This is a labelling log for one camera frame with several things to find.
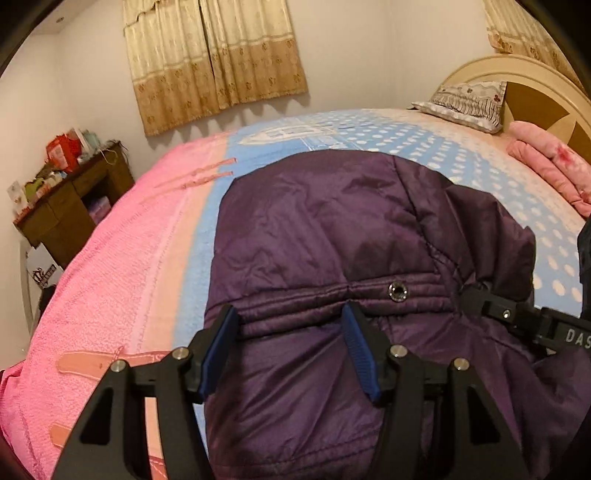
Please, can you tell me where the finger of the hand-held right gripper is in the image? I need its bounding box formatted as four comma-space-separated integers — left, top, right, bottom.
461, 282, 542, 346

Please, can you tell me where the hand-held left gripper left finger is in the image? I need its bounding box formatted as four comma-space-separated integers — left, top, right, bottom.
55, 304, 240, 480

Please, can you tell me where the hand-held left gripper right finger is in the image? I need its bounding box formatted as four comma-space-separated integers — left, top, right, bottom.
342, 301, 520, 480

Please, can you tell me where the purple quilted jacket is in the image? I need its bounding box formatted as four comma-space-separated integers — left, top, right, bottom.
203, 148, 591, 480

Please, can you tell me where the folded pink blanket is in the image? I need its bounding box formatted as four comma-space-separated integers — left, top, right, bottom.
505, 121, 591, 207

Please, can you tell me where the stack of pastel packets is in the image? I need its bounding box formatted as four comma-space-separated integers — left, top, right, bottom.
88, 196, 113, 225

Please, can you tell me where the blue dotted bed sheet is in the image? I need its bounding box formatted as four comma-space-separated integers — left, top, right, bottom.
173, 108, 588, 430

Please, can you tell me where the white box with black print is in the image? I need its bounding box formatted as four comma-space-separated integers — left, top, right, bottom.
25, 244, 64, 290

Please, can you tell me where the brown wooden desk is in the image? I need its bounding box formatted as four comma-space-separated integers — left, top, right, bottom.
14, 141, 136, 269

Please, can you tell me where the grey patterned pillow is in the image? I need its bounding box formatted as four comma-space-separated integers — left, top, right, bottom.
410, 80, 509, 134

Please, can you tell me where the cream wooden headboard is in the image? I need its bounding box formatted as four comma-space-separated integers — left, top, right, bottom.
436, 54, 591, 166

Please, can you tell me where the pile of colourful clutter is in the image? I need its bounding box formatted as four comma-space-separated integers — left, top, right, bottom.
25, 167, 71, 204

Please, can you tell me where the white greeting card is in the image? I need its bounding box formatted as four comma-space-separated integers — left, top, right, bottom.
7, 180, 28, 220

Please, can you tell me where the red gift box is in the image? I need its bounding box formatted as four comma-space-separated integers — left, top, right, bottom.
45, 133, 80, 172

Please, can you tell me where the beige patterned curtain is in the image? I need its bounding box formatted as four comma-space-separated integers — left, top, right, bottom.
482, 0, 586, 90
122, 0, 309, 137

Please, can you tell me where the grey metal frame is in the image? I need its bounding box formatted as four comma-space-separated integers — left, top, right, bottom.
19, 242, 42, 333

